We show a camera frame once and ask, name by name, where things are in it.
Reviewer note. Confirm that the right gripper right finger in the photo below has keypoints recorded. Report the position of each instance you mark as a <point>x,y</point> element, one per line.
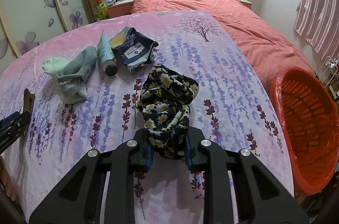
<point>239,180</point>

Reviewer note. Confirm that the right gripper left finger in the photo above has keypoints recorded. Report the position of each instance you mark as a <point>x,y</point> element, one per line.
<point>100,188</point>

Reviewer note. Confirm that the green sock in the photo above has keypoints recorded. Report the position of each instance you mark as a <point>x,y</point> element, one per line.
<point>72,76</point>

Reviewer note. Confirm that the black daisy print cloth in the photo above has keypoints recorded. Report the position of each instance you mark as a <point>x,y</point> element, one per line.
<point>164,103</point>

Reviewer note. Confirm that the light blue cream tube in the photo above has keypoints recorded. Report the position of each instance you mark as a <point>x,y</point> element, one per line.
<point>106,59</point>

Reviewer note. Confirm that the navy snack bag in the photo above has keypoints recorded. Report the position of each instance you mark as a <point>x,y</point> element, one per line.
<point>135,49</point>

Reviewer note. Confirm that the person left hand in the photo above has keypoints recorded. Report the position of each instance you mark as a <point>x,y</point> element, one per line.
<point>6,182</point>

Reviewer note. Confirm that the brown hair clip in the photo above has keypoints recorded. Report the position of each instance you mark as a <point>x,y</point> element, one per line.
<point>29,99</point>

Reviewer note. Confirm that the pink floral tablecloth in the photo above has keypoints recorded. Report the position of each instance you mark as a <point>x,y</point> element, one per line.
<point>232,107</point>

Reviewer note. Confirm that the orange plastic basket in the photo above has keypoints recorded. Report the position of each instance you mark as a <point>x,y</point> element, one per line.
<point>309,121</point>

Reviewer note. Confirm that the salmon pink duvet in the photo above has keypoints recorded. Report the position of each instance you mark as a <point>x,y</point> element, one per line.
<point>265,48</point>

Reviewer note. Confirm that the pink bedside table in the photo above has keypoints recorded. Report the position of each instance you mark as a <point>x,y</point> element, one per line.
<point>120,8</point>

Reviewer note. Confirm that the right bedside table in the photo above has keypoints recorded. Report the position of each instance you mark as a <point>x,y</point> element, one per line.
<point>246,3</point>

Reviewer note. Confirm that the pink striped curtain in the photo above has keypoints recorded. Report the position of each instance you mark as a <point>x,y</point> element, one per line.
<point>317,23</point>

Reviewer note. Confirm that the white wire rack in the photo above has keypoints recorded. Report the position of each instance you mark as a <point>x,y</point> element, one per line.
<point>328,76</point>

